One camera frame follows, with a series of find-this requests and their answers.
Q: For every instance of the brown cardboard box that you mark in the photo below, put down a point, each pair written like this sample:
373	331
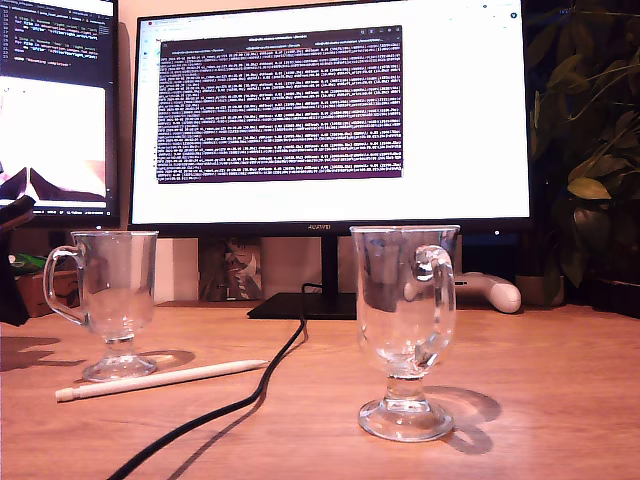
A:
35	295

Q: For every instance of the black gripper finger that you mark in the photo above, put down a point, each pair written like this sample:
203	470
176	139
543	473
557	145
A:
10	280

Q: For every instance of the black code monitor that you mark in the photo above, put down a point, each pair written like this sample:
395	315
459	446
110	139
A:
60	50

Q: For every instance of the black planter box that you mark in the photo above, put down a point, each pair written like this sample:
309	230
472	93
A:
615	297

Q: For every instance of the green leafy plant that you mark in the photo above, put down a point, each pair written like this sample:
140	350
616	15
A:
590	165

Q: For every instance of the patterned picture card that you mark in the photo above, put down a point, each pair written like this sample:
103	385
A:
230	272

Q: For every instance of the large black Huawei monitor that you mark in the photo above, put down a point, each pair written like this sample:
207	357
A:
450	125

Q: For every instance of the white game controller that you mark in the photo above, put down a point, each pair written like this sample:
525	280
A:
505	297

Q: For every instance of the white pen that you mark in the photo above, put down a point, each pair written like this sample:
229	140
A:
160	379

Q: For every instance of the pale plant pot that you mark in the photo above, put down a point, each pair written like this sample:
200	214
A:
532	291

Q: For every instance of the green packet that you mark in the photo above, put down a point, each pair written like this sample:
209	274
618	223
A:
27	262

